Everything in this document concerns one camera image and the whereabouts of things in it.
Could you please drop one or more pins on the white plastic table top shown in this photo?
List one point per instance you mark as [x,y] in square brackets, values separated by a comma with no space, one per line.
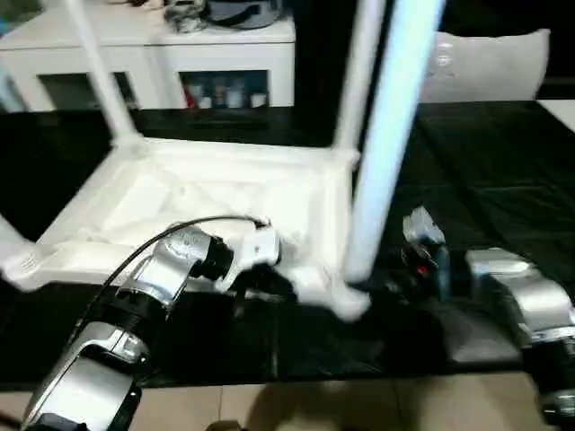
[224,179]

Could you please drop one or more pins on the white plastic table leg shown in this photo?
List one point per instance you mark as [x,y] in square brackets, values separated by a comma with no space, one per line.
[359,76]
[391,134]
[13,242]
[99,67]

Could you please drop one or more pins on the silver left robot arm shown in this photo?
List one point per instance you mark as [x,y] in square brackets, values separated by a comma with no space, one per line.
[153,278]

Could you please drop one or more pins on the brown rounded robot part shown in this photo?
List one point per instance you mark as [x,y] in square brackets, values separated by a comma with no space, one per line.
[227,426]

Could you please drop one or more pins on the red bottle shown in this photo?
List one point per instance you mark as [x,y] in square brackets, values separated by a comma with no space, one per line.
[188,96]

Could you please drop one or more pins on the white flat board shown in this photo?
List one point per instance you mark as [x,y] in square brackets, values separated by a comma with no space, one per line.
[561,112]

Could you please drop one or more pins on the black cabinet gold label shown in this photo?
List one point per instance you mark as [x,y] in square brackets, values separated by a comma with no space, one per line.
[323,67]

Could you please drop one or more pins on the white cabinet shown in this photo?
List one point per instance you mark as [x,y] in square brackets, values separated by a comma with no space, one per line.
[202,49]

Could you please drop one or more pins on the dark helmet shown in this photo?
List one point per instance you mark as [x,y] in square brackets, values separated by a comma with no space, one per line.
[242,13]

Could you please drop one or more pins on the black bundle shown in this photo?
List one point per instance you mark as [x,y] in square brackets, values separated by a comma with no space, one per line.
[184,18]

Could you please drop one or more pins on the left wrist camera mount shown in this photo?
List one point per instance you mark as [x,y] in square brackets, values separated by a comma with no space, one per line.
[260,247]

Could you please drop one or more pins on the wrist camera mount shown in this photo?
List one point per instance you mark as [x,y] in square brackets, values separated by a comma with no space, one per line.
[260,247]
[424,229]

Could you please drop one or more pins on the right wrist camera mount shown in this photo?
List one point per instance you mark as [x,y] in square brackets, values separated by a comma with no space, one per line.
[424,229]

